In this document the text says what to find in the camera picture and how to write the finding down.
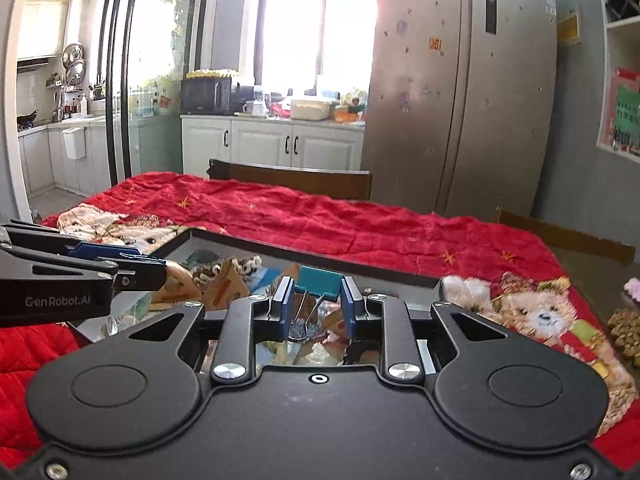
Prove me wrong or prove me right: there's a brown pyramid packet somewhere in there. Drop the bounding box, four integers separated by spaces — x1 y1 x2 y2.
149 260 202 311
203 270 250 311

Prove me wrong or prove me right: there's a brown beige crochet scrunchie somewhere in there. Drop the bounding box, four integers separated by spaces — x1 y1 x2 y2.
191 256 262 287

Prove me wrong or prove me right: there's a teal binder clip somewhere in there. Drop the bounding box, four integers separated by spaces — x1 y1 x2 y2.
286 264 344 344

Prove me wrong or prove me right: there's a black shallow cardboard box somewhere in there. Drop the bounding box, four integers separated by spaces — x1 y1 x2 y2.
61 238 440 396

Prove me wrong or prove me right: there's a red patterned bed quilt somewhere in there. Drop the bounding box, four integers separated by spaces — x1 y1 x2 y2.
1 172 639 469

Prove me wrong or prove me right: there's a black microwave oven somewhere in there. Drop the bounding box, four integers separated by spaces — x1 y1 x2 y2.
180 77 239 116

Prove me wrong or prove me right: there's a white kitchen cabinet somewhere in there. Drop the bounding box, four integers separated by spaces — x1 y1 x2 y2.
181 115 364 178

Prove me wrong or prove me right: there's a white mug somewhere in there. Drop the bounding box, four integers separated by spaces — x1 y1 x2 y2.
243 100 268 117

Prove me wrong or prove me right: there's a white storage container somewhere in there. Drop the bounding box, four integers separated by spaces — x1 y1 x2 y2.
290 98 334 122

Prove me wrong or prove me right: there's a silver double-door refrigerator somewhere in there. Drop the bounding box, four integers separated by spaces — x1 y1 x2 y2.
361 0 558 221

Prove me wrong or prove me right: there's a white wall shelf unit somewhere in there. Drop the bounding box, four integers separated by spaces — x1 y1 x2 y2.
598 0 639 164

